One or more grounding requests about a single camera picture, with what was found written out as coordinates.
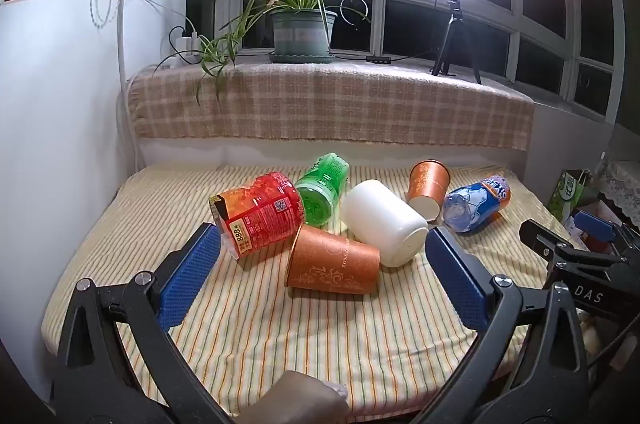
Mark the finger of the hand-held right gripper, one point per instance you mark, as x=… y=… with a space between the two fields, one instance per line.
x=555 y=249
x=595 y=226

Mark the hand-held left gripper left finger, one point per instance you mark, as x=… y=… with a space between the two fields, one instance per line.
x=190 y=276

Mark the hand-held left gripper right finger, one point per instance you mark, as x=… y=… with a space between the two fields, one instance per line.
x=460 y=279

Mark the orange patterned paper cup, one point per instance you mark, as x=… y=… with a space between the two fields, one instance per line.
x=427 y=184
x=335 y=261

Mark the red labelled clear cup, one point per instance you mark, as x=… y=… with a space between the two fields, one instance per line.
x=260 y=214

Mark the white plastic cup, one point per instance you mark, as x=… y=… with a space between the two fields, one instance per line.
x=380 y=214

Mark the green paper bag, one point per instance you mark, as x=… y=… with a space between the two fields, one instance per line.
x=567 y=196

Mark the white lace cloth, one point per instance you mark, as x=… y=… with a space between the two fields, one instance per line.
x=625 y=189

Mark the blue Fanta bottle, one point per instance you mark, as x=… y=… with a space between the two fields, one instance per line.
x=475 y=204

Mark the striped yellow bed sheet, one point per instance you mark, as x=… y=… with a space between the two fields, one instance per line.
x=300 y=334

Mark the green plastic bottle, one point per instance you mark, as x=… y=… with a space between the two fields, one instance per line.
x=320 y=189

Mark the plaid orange cloth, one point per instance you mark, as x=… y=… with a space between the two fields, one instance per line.
x=350 y=108

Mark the white power strip with plugs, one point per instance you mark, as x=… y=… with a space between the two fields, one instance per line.
x=187 y=48

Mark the black usb hub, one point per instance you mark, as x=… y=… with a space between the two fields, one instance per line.
x=378 y=59

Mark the black tripod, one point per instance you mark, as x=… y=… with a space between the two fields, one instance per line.
x=452 y=28

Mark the green pot saucer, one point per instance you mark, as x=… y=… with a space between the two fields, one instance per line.
x=300 y=57

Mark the green flower pot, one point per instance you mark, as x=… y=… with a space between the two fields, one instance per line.
x=302 y=33

